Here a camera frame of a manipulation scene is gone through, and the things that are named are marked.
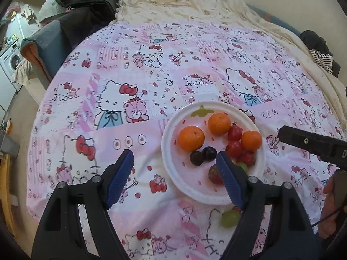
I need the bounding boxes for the grey orange cushion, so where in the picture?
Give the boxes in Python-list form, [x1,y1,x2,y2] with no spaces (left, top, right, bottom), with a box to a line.
[21,20,72,89]

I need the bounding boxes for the pink Hello Kitty blanket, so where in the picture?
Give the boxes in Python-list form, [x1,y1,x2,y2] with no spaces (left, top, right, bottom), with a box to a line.
[26,22,346,259]

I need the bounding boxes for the right hand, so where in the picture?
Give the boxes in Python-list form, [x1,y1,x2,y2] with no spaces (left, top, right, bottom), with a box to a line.
[318,177,337,239]

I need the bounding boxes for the green grape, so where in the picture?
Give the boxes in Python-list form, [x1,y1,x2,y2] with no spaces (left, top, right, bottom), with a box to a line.
[221,210,241,228]
[236,162,248,173]

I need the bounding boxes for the pink strawberry plate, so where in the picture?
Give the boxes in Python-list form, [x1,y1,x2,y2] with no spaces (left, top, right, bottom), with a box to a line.
[161,101,266,205]

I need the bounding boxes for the red strawberry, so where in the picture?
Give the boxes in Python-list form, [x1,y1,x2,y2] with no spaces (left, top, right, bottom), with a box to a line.
[237,151,256,167]
[208,164,223,185]

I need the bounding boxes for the small orange mandarin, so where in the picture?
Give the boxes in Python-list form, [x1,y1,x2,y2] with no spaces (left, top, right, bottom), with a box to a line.
[178,126,205,152]

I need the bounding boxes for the white plastic bag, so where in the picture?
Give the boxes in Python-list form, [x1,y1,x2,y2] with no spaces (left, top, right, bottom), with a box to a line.
[38,0,66,22]

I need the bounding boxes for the black jacket pile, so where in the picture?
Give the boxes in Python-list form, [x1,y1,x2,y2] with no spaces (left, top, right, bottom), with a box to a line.
[56,0,120,48]

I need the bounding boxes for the dark purple grape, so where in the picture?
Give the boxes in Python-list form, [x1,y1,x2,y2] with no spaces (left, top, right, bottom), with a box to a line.
[202,147,217,161]
[189,151,205,166]

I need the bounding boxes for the large orange mandarin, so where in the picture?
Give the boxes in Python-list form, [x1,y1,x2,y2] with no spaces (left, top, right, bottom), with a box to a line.
[241,130,262,151]

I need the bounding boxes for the white washing machine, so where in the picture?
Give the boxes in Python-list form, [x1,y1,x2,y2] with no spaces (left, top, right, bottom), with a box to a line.
[1,40,23,92]

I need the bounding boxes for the striped black clothes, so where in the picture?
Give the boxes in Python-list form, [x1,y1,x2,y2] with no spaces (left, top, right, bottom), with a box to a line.
[299,30,340,78]

